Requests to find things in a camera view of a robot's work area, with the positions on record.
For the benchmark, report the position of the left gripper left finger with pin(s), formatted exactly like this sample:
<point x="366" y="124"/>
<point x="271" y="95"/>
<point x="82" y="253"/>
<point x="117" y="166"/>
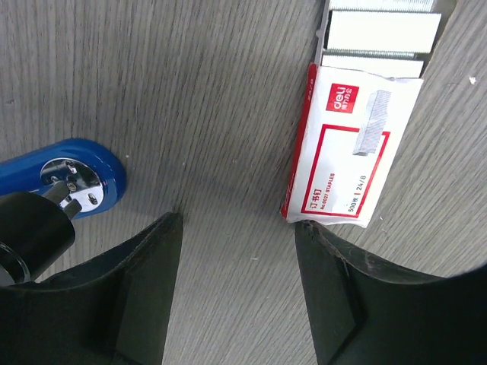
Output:
<point x="111" y="309"/>

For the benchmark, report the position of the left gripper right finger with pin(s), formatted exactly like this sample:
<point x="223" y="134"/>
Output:
<point x="363" y="309"/>

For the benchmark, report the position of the blue black stapler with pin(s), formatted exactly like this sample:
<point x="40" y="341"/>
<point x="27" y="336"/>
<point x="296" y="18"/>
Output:
<point x="42" y="192"/>

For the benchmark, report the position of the red white staple box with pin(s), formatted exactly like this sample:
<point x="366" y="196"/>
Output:
<point x="355" y="112"/>

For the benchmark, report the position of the staple strip in box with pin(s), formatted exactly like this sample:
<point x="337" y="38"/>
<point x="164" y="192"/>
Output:
<point x="383" y="31"/>
<point x="370" y="53"/>

